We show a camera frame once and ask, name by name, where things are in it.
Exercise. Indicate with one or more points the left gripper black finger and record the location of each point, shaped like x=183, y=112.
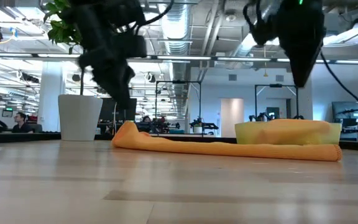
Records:
x=87, y=62
x=117, y=84

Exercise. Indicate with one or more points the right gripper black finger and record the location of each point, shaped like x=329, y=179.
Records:
x=297, y=62
x=312, y=59

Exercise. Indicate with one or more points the black background monitor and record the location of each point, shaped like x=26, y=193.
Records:
x=345, y=109
x=107, y=109

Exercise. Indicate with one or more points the green leafy plant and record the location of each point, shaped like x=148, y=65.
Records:
x=59, y=31

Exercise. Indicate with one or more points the person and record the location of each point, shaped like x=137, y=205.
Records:
x=21, y=124
x=146, y=119

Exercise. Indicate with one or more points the white plant pot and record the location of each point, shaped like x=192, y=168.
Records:
x=79, y=118

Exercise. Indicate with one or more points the yellow plastic bin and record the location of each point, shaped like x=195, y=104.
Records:
x=244, y=133

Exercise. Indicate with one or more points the small background plant pot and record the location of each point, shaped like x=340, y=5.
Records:
x=198, y=129

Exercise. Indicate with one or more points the black background frame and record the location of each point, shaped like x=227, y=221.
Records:
x=275, y=85

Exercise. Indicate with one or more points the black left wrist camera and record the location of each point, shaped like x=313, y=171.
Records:
x=132, y=46

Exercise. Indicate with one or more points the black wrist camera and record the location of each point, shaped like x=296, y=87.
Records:
x=261, y=32
x=132, y=46

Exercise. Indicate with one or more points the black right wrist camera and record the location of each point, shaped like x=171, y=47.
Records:
x=261, y=32

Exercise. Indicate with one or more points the small black tripod mount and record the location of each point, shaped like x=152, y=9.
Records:
x=297, y=117

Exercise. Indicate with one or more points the black aluminium frame rail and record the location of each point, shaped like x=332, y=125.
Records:
x=17, y=137

